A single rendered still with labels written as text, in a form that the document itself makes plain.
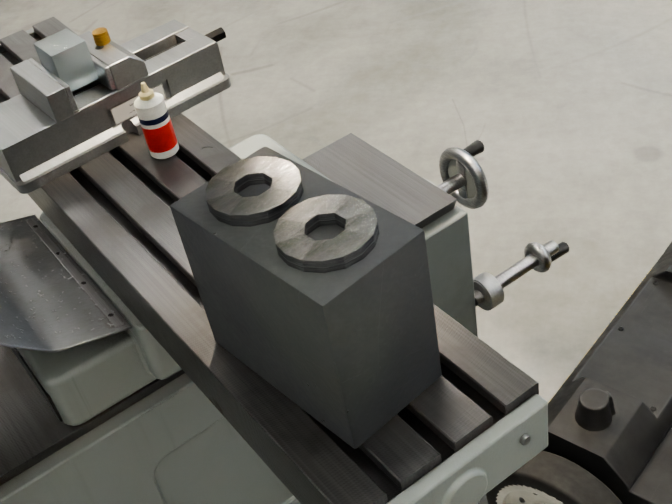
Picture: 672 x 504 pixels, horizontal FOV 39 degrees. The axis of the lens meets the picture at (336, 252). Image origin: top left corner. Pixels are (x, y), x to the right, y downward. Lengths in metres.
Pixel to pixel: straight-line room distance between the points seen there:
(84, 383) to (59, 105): 0.37
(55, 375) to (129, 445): 0.16
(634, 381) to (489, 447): 0.49
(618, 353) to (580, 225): 1.15
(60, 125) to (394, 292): 0.67
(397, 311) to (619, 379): 0.58
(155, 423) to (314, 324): 0.57
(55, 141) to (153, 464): 0.46
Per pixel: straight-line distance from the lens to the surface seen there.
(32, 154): 1.36
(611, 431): 1.28
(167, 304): 1.10
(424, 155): 2.80
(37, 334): 1.20
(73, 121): 1.36
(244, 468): 1.50
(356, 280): 0.78
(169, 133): 1.32
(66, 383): 1.23
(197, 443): 1.41
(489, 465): 0.93
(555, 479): 1.25
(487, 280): 1.62
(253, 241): 0.84
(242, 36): 3.62
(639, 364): 1.38
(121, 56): 1.37
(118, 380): 1.27
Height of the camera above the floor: 1.61
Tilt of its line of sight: 40 degrees down
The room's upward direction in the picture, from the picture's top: 11 degrees counter-clockwise
